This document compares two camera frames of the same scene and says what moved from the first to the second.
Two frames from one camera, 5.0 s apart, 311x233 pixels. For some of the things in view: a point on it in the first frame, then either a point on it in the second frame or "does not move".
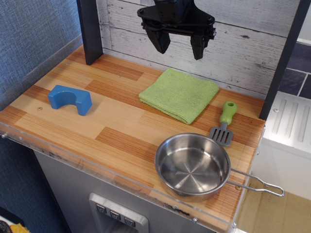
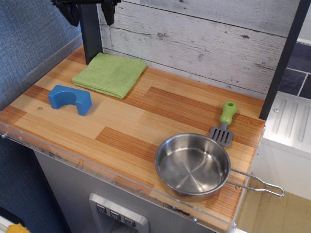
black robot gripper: (181, 17) to (71, 8)
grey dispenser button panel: (108, 216) does not move
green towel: (179, 95) to (112, 75)
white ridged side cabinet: (284, 157) does not move
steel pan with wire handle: (194, 167) does not move
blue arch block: (60, 95) does not move
